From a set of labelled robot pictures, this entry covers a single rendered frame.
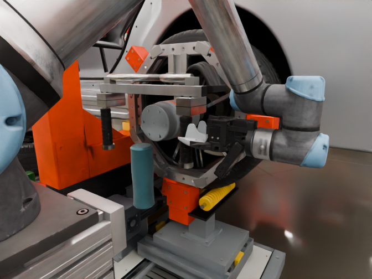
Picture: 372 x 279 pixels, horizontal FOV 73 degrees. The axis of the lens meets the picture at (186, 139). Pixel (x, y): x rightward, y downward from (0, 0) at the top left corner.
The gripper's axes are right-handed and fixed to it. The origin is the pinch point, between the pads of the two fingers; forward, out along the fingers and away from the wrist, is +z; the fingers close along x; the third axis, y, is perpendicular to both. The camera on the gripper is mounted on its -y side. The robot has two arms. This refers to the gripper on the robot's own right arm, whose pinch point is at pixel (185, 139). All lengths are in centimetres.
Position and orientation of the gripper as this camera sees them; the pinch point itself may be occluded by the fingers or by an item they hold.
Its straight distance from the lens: 71.8
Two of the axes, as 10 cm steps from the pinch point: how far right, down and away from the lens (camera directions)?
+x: -5.5, 2.0, -8.1
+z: -8.4, -1.4, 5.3
